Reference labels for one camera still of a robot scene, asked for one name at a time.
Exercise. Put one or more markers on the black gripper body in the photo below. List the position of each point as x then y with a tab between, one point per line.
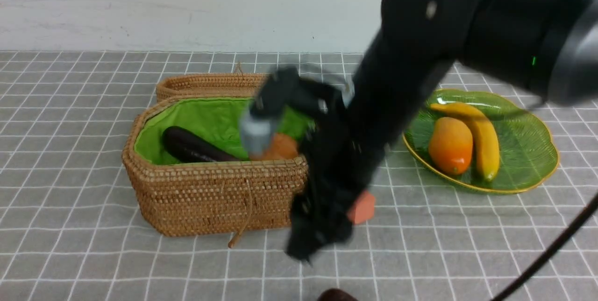
342	154

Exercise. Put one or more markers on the brown plastic potato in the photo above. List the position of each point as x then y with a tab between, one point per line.
282	147

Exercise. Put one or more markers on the orange yellow plastic mango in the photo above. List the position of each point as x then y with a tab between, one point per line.
451	146

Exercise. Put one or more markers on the dark purple plastic fruit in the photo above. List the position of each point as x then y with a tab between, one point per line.
335	296

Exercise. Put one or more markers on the yellow plastic banana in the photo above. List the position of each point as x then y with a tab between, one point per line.
485	138

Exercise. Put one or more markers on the purple plastic eggplant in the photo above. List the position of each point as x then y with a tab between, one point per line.
187	147

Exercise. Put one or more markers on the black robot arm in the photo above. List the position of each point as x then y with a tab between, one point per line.
545	47

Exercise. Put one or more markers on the orange foam cube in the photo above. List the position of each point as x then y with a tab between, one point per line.
363	209

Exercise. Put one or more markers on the woven wicker basket lid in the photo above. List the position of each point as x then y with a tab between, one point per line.
235	84

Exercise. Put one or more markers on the woven wicker basket green lining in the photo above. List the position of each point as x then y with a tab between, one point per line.
211	198

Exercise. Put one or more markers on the green glass leaf plate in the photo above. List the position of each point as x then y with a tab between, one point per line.
528	154

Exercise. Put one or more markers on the grey checkered tablecloth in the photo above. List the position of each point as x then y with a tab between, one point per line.
71	230

